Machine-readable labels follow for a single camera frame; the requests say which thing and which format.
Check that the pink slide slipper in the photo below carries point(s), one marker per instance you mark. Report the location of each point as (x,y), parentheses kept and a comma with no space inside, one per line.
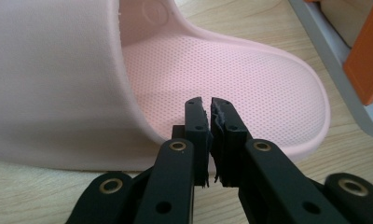
(66,77)

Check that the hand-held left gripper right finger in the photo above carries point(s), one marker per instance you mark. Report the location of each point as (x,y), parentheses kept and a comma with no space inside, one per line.
(228,130)

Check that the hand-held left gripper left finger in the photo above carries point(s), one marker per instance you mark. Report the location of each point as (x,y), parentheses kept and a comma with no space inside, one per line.
(195,124)

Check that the white two-tier shoe rack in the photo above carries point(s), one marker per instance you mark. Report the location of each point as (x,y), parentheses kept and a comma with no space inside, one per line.
(337,62)

